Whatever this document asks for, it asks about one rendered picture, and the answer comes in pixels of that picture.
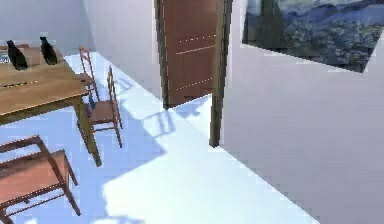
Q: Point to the brown wooden chair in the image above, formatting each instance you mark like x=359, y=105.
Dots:
x=104, y=111
x=30, y=176
x=87, y=71

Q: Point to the small blue object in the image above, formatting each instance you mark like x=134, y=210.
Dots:
x=91, y=102

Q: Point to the brown wooden dining table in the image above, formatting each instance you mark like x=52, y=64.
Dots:
x=36, y=86

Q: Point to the brown wooden room door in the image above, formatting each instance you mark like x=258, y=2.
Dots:
x=190, y=50

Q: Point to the black bottle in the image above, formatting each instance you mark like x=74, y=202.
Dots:
x=16, y=56
x=49, y=51

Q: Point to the dark pencil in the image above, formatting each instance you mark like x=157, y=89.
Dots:
x=18, y=84

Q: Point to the blue landscape wall painting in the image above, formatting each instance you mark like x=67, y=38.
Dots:
x=313, y=30

